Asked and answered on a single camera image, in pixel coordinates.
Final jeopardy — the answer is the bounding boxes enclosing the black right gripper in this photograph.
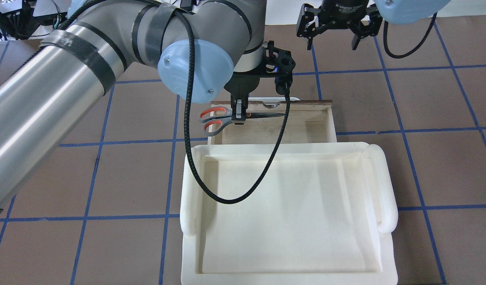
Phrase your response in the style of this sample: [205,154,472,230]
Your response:
[297,0,382,51]

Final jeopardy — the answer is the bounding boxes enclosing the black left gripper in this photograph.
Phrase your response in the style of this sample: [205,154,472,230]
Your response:
[223,72,260,124]

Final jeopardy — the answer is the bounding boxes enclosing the orange handled scissors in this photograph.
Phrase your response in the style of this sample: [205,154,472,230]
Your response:
[198,106,285,137]

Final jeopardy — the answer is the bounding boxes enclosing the wooden drawer with white handle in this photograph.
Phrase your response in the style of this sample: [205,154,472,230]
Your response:
[208,97,337,144]

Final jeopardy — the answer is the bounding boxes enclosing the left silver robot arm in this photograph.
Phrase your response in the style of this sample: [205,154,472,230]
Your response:
[0,0,267,214]

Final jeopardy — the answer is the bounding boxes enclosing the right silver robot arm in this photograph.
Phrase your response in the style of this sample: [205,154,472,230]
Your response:
[296,0,449,59]

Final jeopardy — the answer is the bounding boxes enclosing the cream plastic tray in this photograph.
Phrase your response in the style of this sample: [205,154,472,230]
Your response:
[180,142,398,285]

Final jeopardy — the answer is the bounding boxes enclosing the brown paper table mat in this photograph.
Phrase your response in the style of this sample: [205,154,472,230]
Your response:
[0,17,486,285]

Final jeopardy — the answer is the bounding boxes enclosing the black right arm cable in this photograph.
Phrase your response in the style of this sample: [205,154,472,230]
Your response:
[383,12,438,59]

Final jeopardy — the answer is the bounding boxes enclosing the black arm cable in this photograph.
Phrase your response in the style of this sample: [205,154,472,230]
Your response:
[383,12,438,59]
[164,4,293,205]

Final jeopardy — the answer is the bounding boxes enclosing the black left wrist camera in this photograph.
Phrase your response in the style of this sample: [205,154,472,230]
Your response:
[259,40,296,97]

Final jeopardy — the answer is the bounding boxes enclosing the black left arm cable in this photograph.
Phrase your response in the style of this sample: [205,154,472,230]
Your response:
[164,4,293,205]

